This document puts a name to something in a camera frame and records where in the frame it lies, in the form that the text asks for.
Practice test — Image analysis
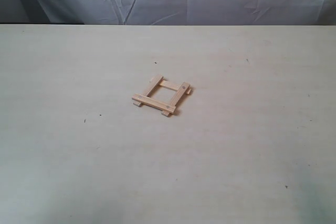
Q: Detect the wooden stick with holes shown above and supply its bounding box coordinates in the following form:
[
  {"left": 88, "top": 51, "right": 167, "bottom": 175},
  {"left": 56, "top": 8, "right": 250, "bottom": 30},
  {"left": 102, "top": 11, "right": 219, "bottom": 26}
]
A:
[
  {"left": 169, "top": 82, "right": 191, "bottom": 106},
  {"left": 132, "top": 94, "right": 176, "bottom": 114}
]

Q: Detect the plain wooden stick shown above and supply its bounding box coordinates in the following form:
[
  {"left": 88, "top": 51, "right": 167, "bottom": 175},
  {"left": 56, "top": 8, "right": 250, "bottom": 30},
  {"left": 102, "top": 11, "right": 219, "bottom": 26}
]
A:
[
  {"left": 133, "top": 74, "right": 163, "bottom": 110},
  {"left": 150, "top": 77, "right": 192, "bottom": 95}
]

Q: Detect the plain wooden stick top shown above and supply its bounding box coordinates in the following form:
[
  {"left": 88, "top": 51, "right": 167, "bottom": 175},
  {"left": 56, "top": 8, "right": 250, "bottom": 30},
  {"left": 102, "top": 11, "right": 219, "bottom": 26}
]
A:
[{"left": 150, "top": 77, "right": 192, "bottom": 95}]

